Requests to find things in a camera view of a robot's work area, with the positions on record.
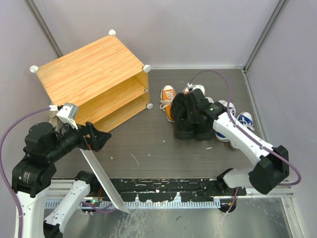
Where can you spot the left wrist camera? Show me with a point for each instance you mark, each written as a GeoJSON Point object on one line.
{"type": "Point", "coordinates": [67, 114]}

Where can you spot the white cabinet door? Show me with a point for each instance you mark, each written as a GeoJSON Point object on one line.
{"type": "Point", "coordinates": [104, 180]}

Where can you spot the wooden shoe cabinet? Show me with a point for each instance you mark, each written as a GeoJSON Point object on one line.
{"type": "Point", "coordinates": [104, 79]}

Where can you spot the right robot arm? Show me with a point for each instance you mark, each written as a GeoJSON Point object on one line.
{"type": "Point", "coordinates": [270, 164]}

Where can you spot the grey slotted cable duct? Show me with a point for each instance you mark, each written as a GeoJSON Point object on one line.
{"type": "Point", "coordinates": [175, 204]}

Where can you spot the orange sneaker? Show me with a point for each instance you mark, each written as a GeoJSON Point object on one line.
{"type": "Point", "coordinates": [166, 98]}
{"type": "Point", "coordinates": [185, 90]}

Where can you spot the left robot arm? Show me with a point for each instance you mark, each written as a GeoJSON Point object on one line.
{"type": "Point", "coordinates": [32, 176]}

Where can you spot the right blue sneaker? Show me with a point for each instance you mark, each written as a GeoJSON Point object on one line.
{"type": "Point", "coordinates": [246, 120]}

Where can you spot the black white sneaker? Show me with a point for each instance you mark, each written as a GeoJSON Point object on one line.
{"type": "Point", "coordinates": [201, 87]}

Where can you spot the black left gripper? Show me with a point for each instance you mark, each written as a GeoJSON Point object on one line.
{"type": "Point", "coordinates": [95, 140]}

